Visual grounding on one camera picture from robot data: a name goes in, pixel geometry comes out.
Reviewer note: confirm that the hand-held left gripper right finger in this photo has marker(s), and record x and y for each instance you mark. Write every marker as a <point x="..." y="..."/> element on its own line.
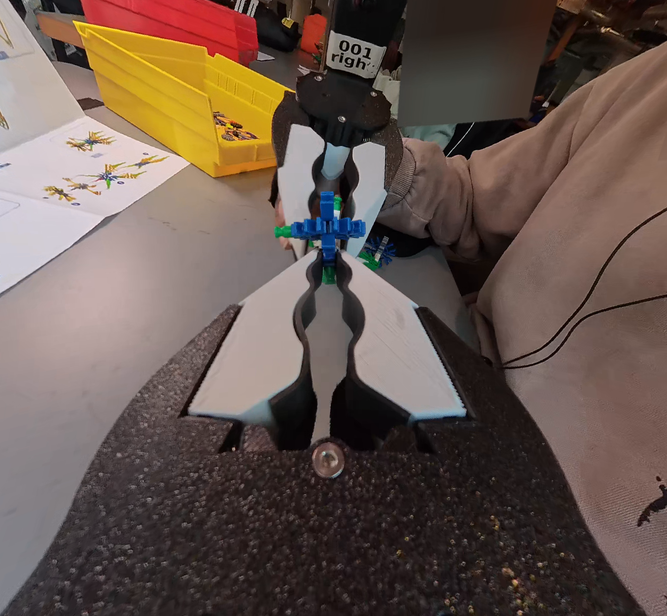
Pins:
<point x="406" y="355"/>

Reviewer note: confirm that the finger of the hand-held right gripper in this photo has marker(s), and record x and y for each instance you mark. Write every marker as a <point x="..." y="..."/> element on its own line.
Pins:
<point x="372" y="178"/>
<point x="297" y="178"/>

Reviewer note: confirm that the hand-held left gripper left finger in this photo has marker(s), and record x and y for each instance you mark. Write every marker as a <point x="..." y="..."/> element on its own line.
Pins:
<point x="255" y="355"/>

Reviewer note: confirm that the blue snowflake toy connector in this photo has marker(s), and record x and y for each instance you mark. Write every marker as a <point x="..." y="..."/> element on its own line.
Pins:
<point x="328" y="228"/>

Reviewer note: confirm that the yellow plastic bin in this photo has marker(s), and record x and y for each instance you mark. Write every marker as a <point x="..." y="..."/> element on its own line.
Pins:
<point x="156" y="84"/>

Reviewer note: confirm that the person's right forearm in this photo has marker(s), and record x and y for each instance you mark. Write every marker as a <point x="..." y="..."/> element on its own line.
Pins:
<point x="448" y="199"/>

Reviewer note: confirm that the grey desk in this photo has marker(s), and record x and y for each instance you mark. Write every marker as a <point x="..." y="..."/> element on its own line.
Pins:
<point x="125" y="303"/>

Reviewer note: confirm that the orange object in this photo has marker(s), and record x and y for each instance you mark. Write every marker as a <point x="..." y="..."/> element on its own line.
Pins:
<point x="313" y="32"/>

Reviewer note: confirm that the green toy connector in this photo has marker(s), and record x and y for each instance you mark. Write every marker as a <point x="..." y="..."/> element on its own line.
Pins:
<point x="367" y="260"/>

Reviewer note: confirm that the printed instruction sheet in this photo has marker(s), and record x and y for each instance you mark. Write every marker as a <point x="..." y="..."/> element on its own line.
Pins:
<point x="63" y="178"/>

